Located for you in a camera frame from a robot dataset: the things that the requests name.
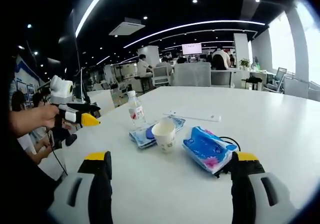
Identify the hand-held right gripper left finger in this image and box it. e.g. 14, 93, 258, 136
47, 150, 115, 224

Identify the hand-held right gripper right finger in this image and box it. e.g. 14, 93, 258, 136
230, 151, 305, 224

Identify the blue tissue pack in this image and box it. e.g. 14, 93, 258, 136
181, 125, 239, 175

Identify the clear plastic bottle red label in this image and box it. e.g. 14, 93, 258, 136
126, 89, 147, 128

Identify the blue white wet wipes pack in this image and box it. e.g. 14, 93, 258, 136
128, 117, 187, 150

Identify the white paper cup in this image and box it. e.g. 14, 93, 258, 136
151, 121, 177, 154

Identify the person's left hand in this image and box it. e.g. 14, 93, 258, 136
37, 104, 61, 129

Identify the white table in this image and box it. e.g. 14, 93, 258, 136
37, 85, 320, 224

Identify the person's dark clothing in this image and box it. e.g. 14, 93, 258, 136
0, 131, 63, 224

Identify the white power strip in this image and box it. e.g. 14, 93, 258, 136
162, 110, 223, 123

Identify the long ceiling light strip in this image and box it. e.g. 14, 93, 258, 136
123, 20, 266, 49
74, 0, 116, 39

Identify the white office chair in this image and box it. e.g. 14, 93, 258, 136
152, 65, 173, 87

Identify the ceiling air conditioner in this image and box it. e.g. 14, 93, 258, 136
108, 21, 146, 37

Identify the black stool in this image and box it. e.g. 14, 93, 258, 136
241, 76, 262, 90

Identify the grey mesh office chair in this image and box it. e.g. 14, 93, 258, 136
173, 61, 212, 87

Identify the green potted plant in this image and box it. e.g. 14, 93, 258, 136
239, 58, 252, 71

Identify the bright display screen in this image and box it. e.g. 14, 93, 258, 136
181, 43, 202, 56

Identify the large bright window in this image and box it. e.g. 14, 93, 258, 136
268, 10, 297, 75
296, 1, 320, 84

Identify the blue wall poster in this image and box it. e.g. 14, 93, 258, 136
13, 55, 42, 110

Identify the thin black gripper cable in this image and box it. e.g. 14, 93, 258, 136
44, 126, 69, 177

